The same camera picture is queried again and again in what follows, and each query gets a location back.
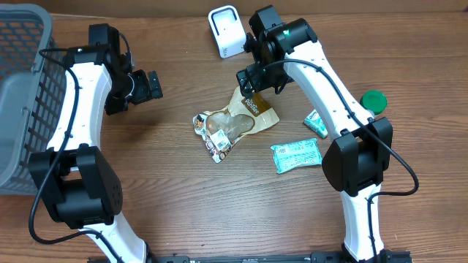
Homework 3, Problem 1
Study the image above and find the brown snack pouch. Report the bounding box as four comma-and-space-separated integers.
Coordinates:
192, 88, 279, 164

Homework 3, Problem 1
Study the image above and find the green tissue pack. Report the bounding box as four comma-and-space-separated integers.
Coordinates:
303, 110, 328, 139

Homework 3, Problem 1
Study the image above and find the teal snack wrapper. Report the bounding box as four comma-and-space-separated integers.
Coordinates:
271, 138, 322, 174

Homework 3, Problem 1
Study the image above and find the green lid jar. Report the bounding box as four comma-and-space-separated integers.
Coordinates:
360, 90, 388, 115

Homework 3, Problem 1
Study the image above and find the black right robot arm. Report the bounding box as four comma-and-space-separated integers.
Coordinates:
237, 5, 393, 262

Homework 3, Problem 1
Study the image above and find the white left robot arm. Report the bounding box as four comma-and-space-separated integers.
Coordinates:
29, 23, 163, 262

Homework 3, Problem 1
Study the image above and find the white barcode scanner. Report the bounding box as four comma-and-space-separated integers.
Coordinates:
208, 5, 246, 58

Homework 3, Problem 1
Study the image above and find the grey plastic mesh basket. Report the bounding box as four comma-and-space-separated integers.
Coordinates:
1, 4, 66, 195

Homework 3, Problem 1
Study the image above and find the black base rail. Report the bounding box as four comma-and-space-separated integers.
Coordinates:
87, 250, 414, 263

